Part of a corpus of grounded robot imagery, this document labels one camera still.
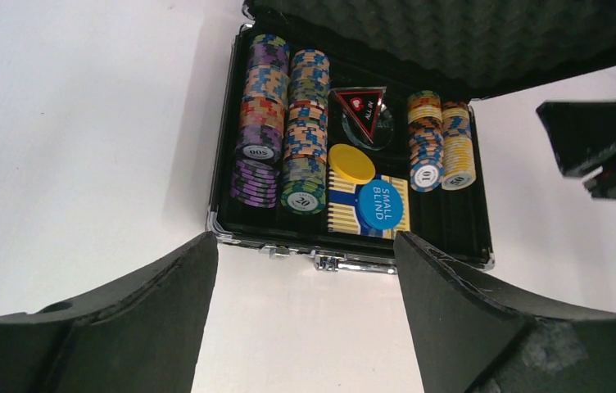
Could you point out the yellow big blind button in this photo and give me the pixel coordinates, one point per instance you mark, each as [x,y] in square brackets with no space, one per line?
[351,164]

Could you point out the white dealer button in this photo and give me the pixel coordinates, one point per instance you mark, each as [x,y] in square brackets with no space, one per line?
[383,131]

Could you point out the black aluminium poker case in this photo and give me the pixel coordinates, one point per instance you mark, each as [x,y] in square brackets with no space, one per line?
[461,50]

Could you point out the right chip row orange blue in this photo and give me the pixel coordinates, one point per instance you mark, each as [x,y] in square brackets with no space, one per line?
[424,118]

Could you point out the triangular all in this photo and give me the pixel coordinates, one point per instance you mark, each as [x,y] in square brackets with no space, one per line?
[362,105]

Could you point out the left chip row purple end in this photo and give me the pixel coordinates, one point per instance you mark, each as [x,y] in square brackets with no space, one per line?
[264,99]

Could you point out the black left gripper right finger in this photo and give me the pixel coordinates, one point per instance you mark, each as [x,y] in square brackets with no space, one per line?
[473,332]

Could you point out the right chip row yellow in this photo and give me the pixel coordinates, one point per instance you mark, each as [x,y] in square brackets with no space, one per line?
[458,155]

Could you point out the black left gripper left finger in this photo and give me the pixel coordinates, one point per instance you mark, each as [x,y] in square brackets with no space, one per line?
[139,333]

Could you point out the loose purple chip stack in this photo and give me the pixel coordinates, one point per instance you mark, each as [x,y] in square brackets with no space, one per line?
[254,184]

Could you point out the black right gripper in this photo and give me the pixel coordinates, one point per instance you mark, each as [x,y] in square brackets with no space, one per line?
[582,136]

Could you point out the blue small blind button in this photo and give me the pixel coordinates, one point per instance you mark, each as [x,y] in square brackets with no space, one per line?
[380,205]

